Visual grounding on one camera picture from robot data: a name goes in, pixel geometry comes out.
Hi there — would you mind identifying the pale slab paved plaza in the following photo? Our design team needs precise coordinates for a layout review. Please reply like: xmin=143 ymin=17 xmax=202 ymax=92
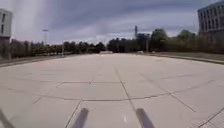
xmin=0 ymin=52 xmax=224 ymax=128

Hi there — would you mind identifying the white curved office building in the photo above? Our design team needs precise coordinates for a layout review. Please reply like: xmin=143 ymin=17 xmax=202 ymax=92
xmin=0 ymin=8 xmax=14 ymax=44

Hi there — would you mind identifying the row of trees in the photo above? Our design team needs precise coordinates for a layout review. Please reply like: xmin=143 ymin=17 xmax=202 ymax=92
xmin=0 ymin=28 xmax=224 ymax=59

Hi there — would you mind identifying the tall thin tower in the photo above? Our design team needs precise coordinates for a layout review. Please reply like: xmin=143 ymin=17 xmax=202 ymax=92
xmin=134 ymin=25 xmax=139 ymax=38

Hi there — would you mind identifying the robot's own part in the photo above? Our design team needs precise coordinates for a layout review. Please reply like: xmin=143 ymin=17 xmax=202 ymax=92
xmin=135 ymin=107 xmax=156 ymax=128
xmin=70 ymin=107 xmax=90 ymax=128

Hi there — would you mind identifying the lamp post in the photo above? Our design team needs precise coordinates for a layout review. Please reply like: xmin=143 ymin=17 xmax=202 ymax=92
xmin=41 ymin=28 xmax=50 ymax=46

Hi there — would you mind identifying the grey building with windows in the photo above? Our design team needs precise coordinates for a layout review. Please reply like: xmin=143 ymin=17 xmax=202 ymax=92
xmin=197 ymin=0 xmax=224 ymax=36

